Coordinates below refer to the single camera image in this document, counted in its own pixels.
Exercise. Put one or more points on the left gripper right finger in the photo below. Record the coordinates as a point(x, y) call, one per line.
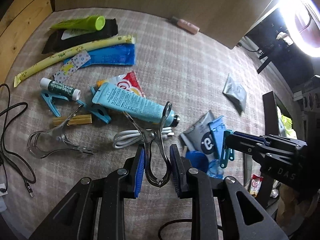
point(242, 217)

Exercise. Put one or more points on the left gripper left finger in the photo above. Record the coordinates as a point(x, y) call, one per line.
point(95, 208)

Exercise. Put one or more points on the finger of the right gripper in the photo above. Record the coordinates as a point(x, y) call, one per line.
point(241, 147)
point(238, 137)

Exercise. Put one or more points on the metal clip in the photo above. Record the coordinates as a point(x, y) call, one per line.
point(41, 144)
point(150, 136)

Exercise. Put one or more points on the light blue cream tube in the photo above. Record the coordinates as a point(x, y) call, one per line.
point(118, 99)

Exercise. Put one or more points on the grey foil sachet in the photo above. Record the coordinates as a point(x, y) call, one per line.
point(235, 93)

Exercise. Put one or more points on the grey sachet with logo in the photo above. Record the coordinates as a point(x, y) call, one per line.
point(199, 138)

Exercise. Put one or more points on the blue bottle cap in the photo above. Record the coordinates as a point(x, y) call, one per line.
point(198, 160)

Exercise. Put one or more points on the white power strip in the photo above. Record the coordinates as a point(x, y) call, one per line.
point(3, 192)

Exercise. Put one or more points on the wooden clothespin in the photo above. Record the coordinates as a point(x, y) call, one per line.
point(82, 119)

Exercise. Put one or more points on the blue plastic clip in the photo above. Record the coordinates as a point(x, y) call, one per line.
point(50, 98)
point(99, 111)

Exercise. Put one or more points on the green white lip balm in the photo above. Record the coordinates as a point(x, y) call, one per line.
point(59, 88)

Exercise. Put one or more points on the pink small bottle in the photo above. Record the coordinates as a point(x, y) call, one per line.
point(185, 25)

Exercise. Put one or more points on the red white snack packet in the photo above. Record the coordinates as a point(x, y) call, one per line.
point(126, 81)

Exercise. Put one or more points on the blue foil packet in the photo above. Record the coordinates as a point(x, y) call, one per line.
point(121, 55)

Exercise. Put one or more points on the long yellow tea stick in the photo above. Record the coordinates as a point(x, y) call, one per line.
point(57, 57)

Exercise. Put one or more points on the black wipes pack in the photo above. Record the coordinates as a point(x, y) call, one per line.
point(63, 39)

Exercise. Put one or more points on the green tube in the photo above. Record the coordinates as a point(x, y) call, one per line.
point(91, 23)

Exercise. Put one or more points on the wooden board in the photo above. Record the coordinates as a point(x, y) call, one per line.
point(18, 23)

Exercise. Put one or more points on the ring light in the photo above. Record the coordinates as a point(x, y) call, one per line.
point(301, 18)

